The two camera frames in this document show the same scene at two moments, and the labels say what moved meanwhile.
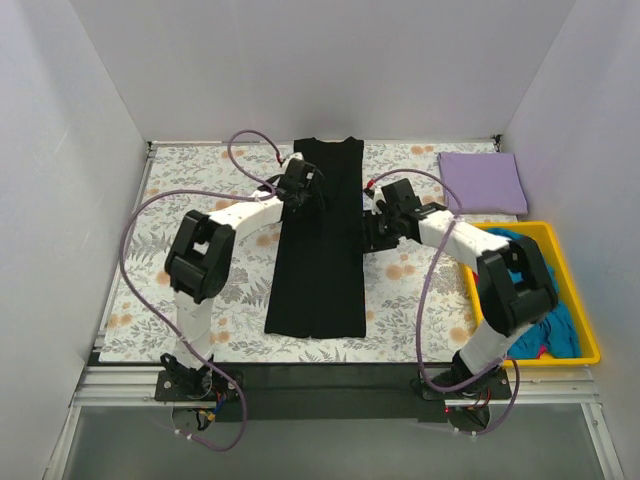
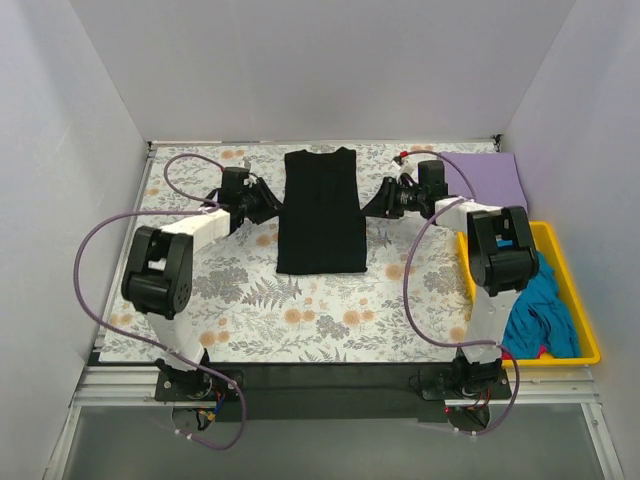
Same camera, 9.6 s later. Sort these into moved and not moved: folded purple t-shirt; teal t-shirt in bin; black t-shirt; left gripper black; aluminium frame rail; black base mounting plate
Moved: left gripper black; black t-shirt
Not moved: folded purple t-shirt; black base mounting plate; teal t-shirt in bin; aluminium frame rail
